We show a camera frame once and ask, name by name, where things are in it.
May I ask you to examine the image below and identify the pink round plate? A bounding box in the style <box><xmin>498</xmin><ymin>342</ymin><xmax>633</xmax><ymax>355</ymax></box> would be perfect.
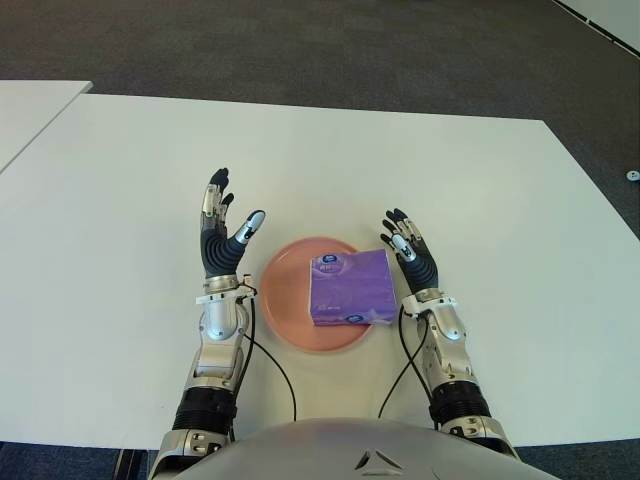
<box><xmin>258</xmin><ymin>237</ymin><xmax>384</xmax><ymax>355</ymax></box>

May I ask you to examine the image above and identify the white partition panel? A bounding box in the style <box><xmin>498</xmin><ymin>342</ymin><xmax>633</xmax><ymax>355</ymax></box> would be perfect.
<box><xmin>549</xmin><ymin>0</ymin><xmax>640</xmax><ymax>54</ymax></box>

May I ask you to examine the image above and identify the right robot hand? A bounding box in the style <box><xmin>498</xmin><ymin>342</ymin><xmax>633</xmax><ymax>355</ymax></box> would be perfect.
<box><xmin>379</xmin><ymin>208</ymin><xmax>441</xmax><ymax>297</ymax></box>

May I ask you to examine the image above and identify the silver robot torso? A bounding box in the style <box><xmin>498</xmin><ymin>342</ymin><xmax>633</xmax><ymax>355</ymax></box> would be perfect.
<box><xmin>172</xmin><ymin>418</ymin><xmax>546</xmax><ymax>480</ymax></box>

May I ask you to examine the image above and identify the purple tissue paper pack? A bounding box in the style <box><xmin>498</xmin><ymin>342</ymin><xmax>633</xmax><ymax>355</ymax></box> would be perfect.
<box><xmin>308</xmin><ymin>248</ymin><xmax>401</xmax><ymax>329</ymax></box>

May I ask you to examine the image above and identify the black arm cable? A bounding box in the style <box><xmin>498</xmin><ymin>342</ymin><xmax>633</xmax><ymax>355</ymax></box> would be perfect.
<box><xmin>378</xmin><ymin>307</ymin><xmax>431</xmax><ymax>419</ymax></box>
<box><xmin>227</xmin><ymin>279</ymin><xmax>300</xmax><ymax>441</ymax></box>

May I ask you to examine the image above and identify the white side table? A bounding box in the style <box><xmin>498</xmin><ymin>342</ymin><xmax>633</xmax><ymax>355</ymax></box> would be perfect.
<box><xmin>0</xmin><ymin>79</ymin><xmax>94</xmax><ymax>176</ymax></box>

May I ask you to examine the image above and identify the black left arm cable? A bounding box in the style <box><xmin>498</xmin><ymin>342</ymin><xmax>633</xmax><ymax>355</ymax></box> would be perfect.
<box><xmin>227</xmin><ymin>279</ymin><xmax>300</xmax><ymax>441</ymax></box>

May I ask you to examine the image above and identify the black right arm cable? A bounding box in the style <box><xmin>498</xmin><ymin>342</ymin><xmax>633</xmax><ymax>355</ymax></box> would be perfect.
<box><xmin>378</xmin><ymin>307</ymin><xmax>431</xmax><ymax>419</ymax></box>

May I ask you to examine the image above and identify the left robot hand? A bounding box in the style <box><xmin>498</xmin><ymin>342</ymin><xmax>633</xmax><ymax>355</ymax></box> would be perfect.
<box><xmin>198</xmin><ymin>167</ymin><xmax>266</xmax><ymax>279</ymax></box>

